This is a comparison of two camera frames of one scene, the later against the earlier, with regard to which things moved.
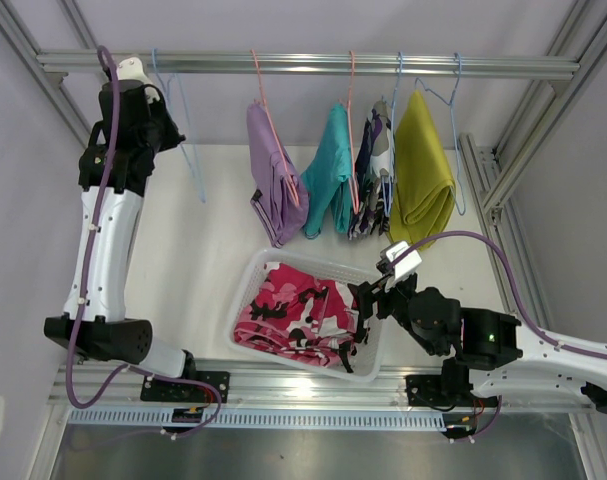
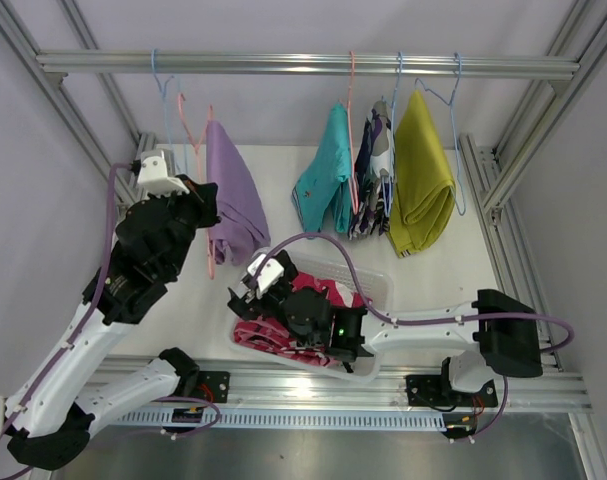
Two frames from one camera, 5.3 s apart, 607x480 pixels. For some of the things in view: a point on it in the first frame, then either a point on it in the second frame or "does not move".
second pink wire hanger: [351, 155] does not move
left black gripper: [171, 140] to [207, 208]
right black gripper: [365, 296] to [244, 308]
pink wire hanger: [289, 179] to [197, 149]
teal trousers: [327, 179] does not move
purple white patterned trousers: [375, 157] does not move
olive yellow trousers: [424, 190] does not move
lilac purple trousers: [278, 195] to [243, 228]
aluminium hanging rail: [294, 64] does not move
